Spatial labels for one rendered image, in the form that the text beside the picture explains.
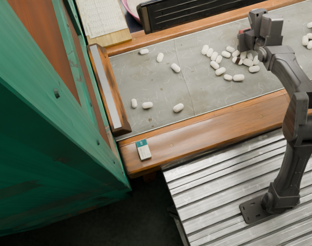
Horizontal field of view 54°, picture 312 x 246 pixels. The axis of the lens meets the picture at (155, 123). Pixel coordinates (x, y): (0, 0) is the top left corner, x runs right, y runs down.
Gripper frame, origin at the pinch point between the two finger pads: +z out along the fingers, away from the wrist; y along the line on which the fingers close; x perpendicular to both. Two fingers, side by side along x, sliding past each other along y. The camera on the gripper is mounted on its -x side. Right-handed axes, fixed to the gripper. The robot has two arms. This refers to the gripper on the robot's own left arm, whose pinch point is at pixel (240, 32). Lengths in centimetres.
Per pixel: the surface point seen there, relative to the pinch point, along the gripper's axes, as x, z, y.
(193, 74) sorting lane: 7.4, -6.4, 21.7
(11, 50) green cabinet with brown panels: -37, -84, 55
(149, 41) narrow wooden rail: -4.9, 3.7, 32.8
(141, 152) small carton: 18, -25, 47
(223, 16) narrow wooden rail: -6.0, 4.5, 4.0
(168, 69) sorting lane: 4.3, -3.0, 29.4
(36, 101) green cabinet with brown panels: -34, -84, 55
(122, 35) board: -8.6, 6.1, 41.3
